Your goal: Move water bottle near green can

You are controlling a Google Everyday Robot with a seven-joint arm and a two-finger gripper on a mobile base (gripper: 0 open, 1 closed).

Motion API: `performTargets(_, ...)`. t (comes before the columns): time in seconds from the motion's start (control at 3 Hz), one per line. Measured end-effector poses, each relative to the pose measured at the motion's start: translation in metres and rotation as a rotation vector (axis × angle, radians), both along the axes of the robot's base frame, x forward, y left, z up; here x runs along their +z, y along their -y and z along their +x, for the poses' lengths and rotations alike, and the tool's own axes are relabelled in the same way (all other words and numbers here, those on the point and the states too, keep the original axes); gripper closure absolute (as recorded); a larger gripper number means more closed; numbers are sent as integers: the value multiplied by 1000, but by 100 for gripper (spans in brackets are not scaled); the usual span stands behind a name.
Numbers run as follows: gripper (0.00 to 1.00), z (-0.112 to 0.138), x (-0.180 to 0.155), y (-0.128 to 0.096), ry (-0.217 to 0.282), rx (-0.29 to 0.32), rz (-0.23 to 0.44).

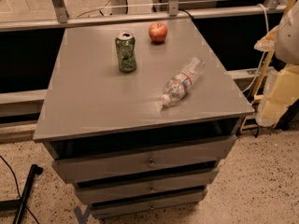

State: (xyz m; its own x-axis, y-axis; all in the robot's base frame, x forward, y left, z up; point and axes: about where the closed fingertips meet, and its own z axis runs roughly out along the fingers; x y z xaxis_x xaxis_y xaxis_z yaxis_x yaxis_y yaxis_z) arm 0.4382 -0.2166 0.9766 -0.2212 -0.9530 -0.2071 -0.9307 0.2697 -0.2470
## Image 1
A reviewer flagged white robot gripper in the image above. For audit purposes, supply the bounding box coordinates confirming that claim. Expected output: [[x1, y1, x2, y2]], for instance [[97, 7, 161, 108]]
[[254, 7, 299, 127]]

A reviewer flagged clear plastic water bottle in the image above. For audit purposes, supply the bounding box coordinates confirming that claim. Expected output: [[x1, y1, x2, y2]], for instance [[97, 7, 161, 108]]
[[161, 57, 206, 106]]

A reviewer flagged green soda can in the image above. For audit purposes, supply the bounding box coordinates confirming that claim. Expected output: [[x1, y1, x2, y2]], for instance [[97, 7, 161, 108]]
[[115, 32, 136, 73]]

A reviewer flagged top grey drawer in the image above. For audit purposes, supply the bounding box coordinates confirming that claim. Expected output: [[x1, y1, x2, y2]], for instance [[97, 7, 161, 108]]
[[52, 134, 236, 183]]

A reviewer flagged grey drawer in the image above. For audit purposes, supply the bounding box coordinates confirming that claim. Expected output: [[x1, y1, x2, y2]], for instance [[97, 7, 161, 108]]
[[52, 134, 236, 183], [75, 168, 219, 204], [90, 186, 207, 219]]

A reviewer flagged red apple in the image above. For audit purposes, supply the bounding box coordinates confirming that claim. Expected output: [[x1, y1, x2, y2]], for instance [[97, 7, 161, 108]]
[[149, 22, 167, 43]]

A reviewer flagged grey drawer cabinet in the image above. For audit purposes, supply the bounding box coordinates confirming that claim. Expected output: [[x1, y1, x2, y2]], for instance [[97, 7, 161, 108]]
[[33, 18, 255, 220]]

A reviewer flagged grey metal railing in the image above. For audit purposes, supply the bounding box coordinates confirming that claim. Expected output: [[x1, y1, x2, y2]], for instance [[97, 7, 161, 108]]
[[0, 0, 299, 33]]

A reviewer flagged middle grey drawer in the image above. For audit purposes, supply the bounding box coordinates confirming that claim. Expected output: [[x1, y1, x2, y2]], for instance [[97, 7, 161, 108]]
[[75, 168, 219, 204]]

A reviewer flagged bottom grey drawer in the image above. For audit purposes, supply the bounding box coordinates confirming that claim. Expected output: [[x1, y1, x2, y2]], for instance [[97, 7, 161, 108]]
[[90, 186, 207, 219]]

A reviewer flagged black floor stand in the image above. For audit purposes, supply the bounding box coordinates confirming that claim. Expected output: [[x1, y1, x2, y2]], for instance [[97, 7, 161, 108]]
[[0, 164, 43, 224]]

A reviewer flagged white cable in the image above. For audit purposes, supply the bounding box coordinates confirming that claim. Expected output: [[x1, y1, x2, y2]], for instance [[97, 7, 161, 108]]
[[241, 3, 270, 94]]

